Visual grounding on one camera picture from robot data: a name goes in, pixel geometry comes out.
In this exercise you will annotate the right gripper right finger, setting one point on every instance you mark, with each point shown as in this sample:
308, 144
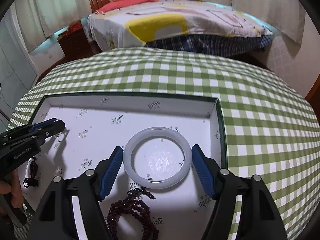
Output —
259, 217

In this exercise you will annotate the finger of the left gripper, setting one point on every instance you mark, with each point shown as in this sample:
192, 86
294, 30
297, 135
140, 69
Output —
25, 129
42, 134

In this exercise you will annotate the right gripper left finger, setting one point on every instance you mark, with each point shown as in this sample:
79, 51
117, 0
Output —
54, 216

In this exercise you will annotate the white jade bangle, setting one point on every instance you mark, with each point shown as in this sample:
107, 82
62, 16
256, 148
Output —
159, 168

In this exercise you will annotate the green jewelry tray box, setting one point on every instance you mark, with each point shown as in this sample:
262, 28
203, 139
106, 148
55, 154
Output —
97, 123

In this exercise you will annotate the person left hand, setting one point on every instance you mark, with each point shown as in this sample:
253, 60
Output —
14, 188

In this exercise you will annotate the glass sliding wardrobe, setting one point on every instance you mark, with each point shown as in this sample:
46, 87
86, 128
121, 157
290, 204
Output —
17, 75

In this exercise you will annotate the green white checkered tablecloth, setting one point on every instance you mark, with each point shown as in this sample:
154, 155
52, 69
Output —
270, 128

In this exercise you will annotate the dark wooden nightstand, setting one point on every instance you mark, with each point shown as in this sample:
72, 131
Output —
75, 45

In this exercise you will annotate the red box on nightstand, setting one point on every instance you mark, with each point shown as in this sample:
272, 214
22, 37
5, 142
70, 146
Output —
74, 26

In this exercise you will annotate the left white curtain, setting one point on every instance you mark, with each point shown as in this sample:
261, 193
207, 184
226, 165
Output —
40, 19

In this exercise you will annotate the pink pillow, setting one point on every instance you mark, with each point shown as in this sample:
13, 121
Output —
118, 4

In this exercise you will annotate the bed with patterned sheet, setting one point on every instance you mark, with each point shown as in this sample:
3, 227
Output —
193, 26

